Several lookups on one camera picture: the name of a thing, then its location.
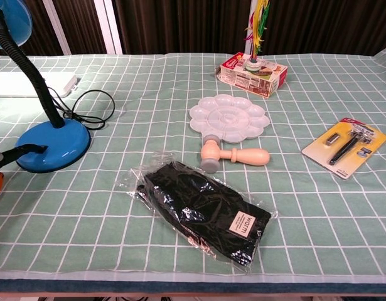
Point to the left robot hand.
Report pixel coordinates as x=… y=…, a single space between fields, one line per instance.
x=10 y=155

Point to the blue desk lamp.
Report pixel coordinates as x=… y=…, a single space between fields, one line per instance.
x=59 y=147

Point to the white power strip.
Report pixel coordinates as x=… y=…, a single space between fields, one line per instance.
x=59 y=84

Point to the black gloves in plastic bag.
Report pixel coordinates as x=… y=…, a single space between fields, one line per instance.
x=202 y=210

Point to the dark brown curtain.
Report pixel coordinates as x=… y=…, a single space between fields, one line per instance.
x=186 y=25

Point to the white flower paint palette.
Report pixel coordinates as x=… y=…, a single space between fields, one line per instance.
x=229 y=118

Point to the wooden toy mallet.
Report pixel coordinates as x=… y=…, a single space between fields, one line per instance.
x=243 y=155

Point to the red and white carton box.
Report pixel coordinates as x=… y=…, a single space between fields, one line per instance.
x=243 y=80

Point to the colourful feather shuttlecock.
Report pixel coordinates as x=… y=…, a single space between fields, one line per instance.
x=257 y=31

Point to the green checked tablecloth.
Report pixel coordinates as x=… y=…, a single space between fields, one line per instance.
x=305 y=219

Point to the razor in yellow blister pack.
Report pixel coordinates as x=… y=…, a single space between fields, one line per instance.
x=345 y=147

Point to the white frame post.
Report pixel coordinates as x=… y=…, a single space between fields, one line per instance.
x=109 y=26

